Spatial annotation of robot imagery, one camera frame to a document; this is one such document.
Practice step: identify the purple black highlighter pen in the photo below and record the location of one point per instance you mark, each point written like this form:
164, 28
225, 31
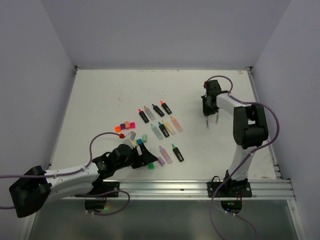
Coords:
158, 110

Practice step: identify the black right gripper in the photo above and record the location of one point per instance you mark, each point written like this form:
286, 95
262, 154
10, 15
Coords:
206, 110

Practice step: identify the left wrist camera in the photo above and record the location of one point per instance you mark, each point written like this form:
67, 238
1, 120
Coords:
129, 139

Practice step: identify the peach highlighter cap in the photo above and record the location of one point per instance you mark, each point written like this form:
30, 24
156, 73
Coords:
127, 125

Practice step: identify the yellow pastel highlighter pen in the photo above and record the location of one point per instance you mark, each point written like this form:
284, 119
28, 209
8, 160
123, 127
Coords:
168, 127

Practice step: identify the orange black highlighter pen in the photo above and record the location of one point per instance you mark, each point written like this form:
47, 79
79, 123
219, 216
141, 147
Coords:
165, 107

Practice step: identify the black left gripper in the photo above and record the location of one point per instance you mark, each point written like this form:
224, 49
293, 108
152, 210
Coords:
146, 157

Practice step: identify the mint green highlighter pen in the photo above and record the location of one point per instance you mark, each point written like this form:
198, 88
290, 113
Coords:
156, 132

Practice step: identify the pink highlighter cap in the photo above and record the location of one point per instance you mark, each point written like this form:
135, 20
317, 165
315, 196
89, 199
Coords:
132, 125

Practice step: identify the orange pastel highlighter pen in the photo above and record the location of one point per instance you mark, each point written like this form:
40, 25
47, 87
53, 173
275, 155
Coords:
176, 124

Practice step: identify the mint green highlighter cap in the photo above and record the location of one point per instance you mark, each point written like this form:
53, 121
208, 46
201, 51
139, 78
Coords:
144, 138

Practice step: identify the black pink highlighter pen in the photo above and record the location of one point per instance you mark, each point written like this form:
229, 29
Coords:
143, 116

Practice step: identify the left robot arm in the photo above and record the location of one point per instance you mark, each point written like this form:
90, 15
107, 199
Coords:
38, 187

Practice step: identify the purple highlighter cap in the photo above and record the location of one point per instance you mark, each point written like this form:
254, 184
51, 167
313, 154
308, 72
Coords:
122, 126

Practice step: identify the aluminium front rail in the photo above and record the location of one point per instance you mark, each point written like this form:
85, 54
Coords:
199, 190

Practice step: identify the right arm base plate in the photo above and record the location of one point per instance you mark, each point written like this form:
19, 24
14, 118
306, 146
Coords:
229, 190

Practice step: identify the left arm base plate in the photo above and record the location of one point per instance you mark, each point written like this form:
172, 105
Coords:
104, 189

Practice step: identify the orange highlighter cap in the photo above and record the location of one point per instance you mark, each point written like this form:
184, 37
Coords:
117, 129

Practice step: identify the lilac pastel highlighter pen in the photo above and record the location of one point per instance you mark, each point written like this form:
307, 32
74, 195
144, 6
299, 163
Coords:
165, 155

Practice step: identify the blue highlighter pen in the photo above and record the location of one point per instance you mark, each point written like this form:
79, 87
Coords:
163, 130

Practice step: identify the lilac highlighter cap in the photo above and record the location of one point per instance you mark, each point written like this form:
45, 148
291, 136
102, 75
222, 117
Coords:
160, 161

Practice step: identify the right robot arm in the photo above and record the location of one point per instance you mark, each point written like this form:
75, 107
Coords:
249, 129

